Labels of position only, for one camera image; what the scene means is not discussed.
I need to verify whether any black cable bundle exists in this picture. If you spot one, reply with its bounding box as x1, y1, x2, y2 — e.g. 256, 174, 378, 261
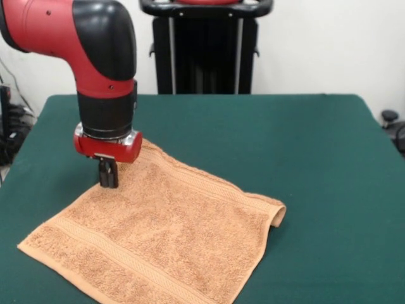
8, 104, 38, 134

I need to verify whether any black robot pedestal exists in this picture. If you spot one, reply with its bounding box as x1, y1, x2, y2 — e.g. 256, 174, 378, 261
139, 0, 275, 95

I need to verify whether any dark green table cloth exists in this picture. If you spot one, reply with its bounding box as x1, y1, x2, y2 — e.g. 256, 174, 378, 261
0, 93, 405, 304

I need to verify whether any grey wall cable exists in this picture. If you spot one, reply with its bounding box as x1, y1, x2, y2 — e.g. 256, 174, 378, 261
0, 58, 35, 115

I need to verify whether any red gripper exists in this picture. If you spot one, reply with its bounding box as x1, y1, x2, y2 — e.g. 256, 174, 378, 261
73, 123, 143, 189

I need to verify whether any tan terry cloth towel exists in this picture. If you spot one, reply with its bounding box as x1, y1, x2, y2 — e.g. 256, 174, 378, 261
16, 139, 287, 304

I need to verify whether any black electronics box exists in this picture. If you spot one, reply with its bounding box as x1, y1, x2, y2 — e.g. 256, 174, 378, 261
0, 84, 13, 166

